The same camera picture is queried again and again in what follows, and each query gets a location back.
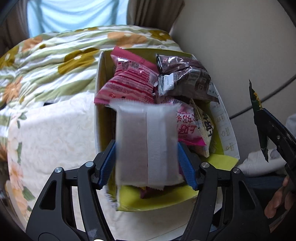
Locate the floral green striped quilt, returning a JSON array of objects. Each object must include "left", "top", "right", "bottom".
[{"left": 1, "top": 25, "right": 180, "bottom": 162}]

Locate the green yellow cardboard box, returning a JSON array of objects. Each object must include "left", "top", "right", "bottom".
[{"left": 93, "top": 48, "right": 241, "bottom": 212}]

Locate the pink strawberry rice snack bag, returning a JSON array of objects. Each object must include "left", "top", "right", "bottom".
[{"left": 158, "top": 96, "right": 206, "bottom": 146}]

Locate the black cable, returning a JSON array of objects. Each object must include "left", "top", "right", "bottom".
[{"left": 229, "top": 74, "right": 296, "bottom": 120}]

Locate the beige curtain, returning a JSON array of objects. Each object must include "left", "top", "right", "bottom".
[
  {"left": 126, "top": 0, "right": 185, "bottom": 32},
  {"left": 1, "top": 1, "right": 29, "bottom": 56}
]

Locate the white translucent snack pack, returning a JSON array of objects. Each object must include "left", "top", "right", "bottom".
[{"left": 109, "top": 100, "right": 184, "bottom": 189}]

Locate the white floral tablecloth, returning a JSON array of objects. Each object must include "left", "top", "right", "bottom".
[{"left": 7, "top": 92, "right": 195, "bottom": 240}]

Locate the person's right hand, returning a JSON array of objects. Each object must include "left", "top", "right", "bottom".
[{"left": 264, "top": 176, "right": 295, "bottom": 218}]

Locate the beige left curtain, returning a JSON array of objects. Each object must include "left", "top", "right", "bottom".
[{"left": 1, "top": 1, "right": 29, "bottom": 56}]

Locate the beige right curtain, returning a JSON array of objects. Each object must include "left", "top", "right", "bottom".
[{"left": 126, "top": 0, "right": 185, "bottom": 32}]

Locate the brown snack bag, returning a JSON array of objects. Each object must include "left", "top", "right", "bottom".
[{"left": 156, "top": 54, "right": 219, "bottom": 102}]

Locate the white yellow Oishi snack bag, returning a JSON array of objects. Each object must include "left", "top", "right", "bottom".
[{"left": 190, "top": 99, "right": 214, "bottom": 158}]

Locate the red pink snack bag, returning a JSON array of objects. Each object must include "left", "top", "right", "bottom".
[{"left": 94, "top": 47, "right": 159, "bottom": 105}]

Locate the dark green snack bag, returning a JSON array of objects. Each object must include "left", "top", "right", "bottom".
[{"left": 249, "top": 80, "right": 269, "bottom": 162}]

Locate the light blue window cloth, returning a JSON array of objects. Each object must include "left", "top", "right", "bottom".
[{"left": 27, "top": 0, "right": 128, "bottom": 37}]

